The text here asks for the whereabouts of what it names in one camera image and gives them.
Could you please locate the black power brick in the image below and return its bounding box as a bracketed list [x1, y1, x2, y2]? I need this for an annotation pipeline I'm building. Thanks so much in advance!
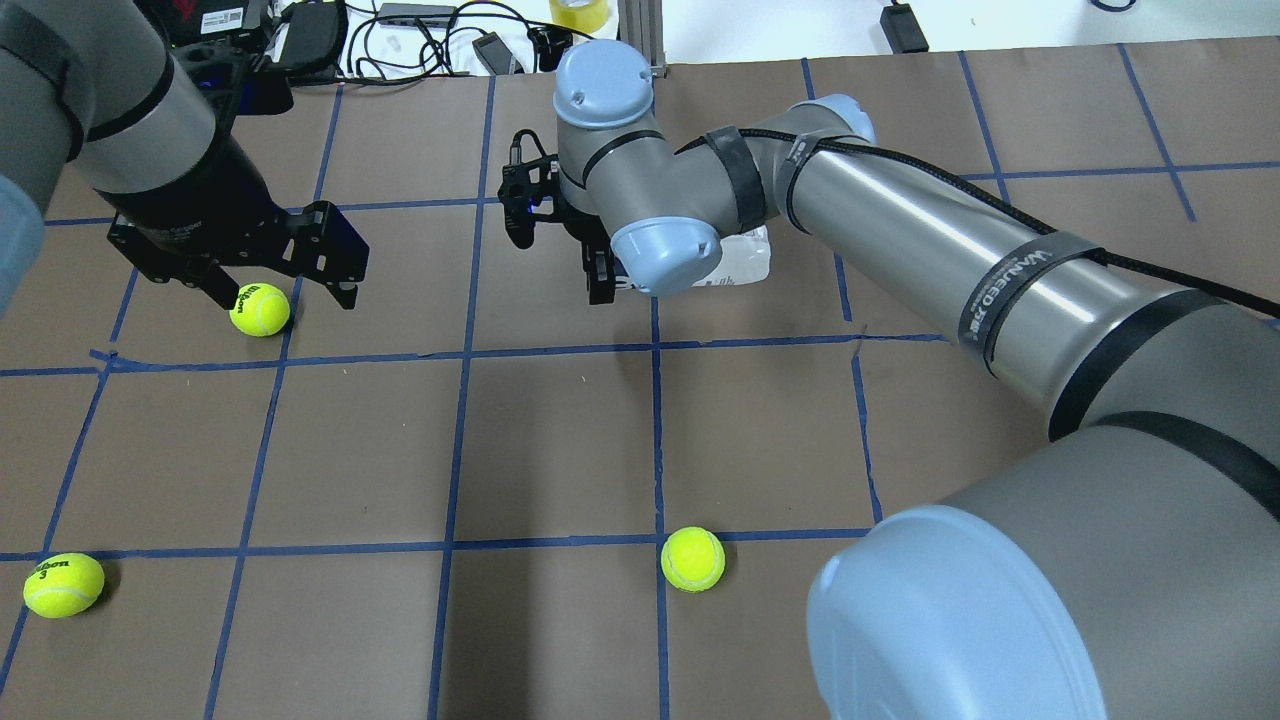
[276, 1, 349, 76]

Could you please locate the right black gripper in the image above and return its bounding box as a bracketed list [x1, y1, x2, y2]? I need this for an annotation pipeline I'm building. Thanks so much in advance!
[497, 129, 617, 306]

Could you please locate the aluminium frame post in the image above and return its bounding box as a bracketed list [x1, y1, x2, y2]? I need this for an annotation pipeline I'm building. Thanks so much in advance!
[617, 0, 667, 76]

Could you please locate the tennis ball near base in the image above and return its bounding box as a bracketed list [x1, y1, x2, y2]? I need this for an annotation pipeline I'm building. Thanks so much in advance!
[23, 553, 106, 619]

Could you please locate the black power adapter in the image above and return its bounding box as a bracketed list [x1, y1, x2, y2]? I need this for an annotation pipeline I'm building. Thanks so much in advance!
[879, 1, 931, 54]

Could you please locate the clear tennis ball can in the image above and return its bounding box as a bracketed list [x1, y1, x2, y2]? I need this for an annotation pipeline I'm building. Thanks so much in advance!
[609, 217, 772, 297]

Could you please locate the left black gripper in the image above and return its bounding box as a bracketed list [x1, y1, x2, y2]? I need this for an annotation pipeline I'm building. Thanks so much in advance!
[108, 135, 370, 311]

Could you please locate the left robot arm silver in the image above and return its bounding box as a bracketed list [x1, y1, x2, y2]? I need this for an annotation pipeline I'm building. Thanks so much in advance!
[1, 1, 370, 310]

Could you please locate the tennis ball table centre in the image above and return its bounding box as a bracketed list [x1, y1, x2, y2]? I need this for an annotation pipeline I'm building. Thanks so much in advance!
[659, 527, 726, 593]

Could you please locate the tennis ball left front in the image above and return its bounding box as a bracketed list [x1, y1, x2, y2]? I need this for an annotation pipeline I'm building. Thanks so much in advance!
[228, 283, 292, 338]

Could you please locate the yellow tape roll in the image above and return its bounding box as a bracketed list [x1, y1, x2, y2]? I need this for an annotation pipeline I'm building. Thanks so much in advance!
[548, 0, 611, 35]

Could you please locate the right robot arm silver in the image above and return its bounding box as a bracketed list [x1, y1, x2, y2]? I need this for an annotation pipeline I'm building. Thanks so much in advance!
[498, 40, 1279, 719]

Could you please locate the grey usb hub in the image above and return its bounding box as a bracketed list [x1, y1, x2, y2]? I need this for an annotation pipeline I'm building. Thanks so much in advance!
[374, 3, 458, 29]

